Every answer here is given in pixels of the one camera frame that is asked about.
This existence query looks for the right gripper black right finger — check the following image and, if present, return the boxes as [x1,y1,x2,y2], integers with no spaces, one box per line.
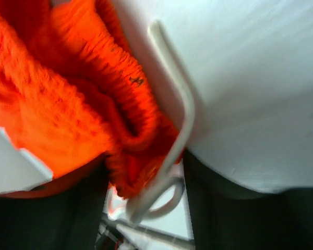
[183,151,313,249]

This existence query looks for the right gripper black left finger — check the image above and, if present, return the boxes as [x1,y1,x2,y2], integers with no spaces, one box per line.
[0,156,109,249]

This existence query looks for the orange shorts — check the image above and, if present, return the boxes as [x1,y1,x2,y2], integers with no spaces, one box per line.
[0,0,199,227]

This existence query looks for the aluminium table edge rail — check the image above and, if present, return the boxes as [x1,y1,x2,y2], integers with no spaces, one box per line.
[100,217,196,249]

